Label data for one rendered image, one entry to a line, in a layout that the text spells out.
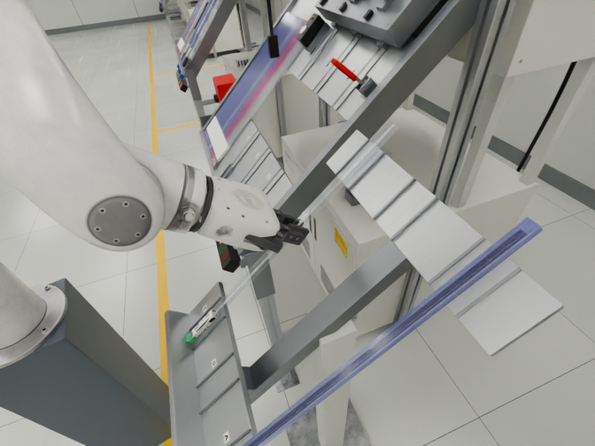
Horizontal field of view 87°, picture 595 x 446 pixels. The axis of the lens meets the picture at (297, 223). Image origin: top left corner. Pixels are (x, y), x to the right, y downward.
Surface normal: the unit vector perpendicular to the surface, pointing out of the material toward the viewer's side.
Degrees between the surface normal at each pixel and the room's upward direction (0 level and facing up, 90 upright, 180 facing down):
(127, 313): 0
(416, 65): 90
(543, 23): 90
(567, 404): 0
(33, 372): 90
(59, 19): 90
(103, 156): 70
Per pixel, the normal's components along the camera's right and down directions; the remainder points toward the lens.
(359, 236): -0.07, -0.73
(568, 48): 0.35, 0.62
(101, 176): 0.62, 0.25
